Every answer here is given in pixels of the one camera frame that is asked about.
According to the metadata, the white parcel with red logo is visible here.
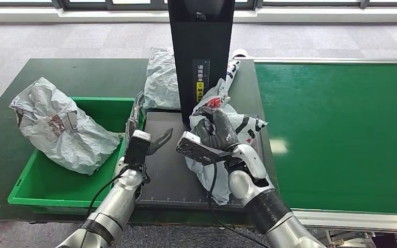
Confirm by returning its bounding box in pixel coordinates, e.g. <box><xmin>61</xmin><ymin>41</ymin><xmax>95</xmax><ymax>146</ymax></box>
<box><xmin>185</xmin><ymin>77</ymin><xmax>268</xmax><ymax>206</ymax></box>

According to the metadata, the white parcel with black print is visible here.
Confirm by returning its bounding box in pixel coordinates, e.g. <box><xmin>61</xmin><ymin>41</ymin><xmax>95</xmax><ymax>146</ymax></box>
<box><xmin>226</xmin><ymin>58</ymin><xmax>242</xmax><ymax>91</ymax></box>

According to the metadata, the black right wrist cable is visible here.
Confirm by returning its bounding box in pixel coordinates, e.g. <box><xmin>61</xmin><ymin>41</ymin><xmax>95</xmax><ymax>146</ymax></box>
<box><xmin>207</xmin><ymin>162</ymin><xmax>271</xmax><ymax>248</ymax></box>

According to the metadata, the black inbound scanning machine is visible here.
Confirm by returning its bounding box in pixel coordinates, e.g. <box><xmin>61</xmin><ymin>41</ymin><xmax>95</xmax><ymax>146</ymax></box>
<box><xmin>138</xmin><ymin>0</ymin><xmax>264</xmax><ymax>209</ymax></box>

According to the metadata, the black box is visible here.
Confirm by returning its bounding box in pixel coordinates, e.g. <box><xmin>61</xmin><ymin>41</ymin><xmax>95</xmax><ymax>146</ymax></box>
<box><xmin>371</xmin><ymin>233</ymin><xmax>397</xmax><ymax>248</ymax></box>

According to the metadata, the green plastic crate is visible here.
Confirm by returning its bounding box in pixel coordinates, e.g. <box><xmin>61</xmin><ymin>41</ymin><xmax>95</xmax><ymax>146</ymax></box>
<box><xmin>7</xmin><ymin>97</ymin><xmax>146</xmax><ymax>215</ymax></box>

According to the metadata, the dark green table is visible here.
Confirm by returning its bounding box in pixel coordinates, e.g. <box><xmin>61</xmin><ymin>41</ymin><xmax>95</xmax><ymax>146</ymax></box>
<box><xmin>0</xmin><ymin>58</ymin><xmax>281</xmax><ymax>227</ymax></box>

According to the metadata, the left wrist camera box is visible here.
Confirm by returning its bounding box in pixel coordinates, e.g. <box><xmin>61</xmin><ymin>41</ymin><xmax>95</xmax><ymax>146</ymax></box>
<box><xmin>124</xmin><ymin>130</ymin><xmax>152</xmax><ymax>167</ymax></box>

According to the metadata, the grey parcel with brown-red smudge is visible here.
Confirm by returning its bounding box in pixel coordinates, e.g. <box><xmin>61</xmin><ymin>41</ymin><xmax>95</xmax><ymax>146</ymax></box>
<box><xmin>9</xmin><ymin>76</ymin><xmax>121</xmax><ymax>176</ymax></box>

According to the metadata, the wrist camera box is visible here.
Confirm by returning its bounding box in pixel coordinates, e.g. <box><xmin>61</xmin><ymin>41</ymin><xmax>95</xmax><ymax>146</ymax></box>
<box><xmin>175</xmin><ymin>131</ymin><xmax>234</xmax><ymax>167</ymax></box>
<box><xmin>124</xmin><ymin>130</ymin><xmax>152</xmax><ymax>167</ymax></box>

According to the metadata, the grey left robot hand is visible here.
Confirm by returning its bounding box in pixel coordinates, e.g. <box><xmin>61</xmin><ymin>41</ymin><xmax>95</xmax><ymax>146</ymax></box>
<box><xmin>125</xmin><ymin>91</ymin><xmax>174</xmax><ymax>157</ymax></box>

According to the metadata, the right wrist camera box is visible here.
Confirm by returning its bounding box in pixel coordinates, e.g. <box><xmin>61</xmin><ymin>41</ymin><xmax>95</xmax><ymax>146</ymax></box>
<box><xmin>175</xmin><ymin>131</ymin><xmax>234</xmax><ymax>167</ymax></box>

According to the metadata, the green conveyor belt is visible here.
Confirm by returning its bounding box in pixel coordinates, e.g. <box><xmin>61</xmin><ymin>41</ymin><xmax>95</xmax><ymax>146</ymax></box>
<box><xmin>255</xmin><ymin>63</ymin><xmax>397</xmax><ymax>215</ymax></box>

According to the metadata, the crumpled plain grey parcel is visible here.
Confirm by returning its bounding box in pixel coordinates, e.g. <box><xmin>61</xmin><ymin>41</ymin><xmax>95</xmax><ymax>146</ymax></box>
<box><xmin>143</xmin><ymin>47</ymin><xmax>181</xmax><ymax>110</ymax></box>

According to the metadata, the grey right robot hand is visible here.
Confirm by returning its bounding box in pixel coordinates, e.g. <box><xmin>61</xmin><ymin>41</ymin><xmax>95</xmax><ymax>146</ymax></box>
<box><xmin>191</xmin><ymin>108</ymin><xmax>241</xmax><ymax>151</ymax></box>

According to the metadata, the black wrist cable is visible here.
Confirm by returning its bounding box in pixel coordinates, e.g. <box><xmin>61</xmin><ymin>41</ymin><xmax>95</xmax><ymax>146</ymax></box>
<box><xmin>207</xmin><ymin>162</ymin><xmax>271</xmax><ymax>248</ymax></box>
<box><xmin>79</xmin><ymin>164</ymin><xmax>151</xmax><ymax>248</ymax></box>

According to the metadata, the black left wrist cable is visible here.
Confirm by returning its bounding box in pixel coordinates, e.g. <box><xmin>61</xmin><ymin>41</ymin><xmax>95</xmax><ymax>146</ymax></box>
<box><xmin>79</xmin><ymin>164</ymin><xmax>151</xmax><ymax>248</ymax></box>

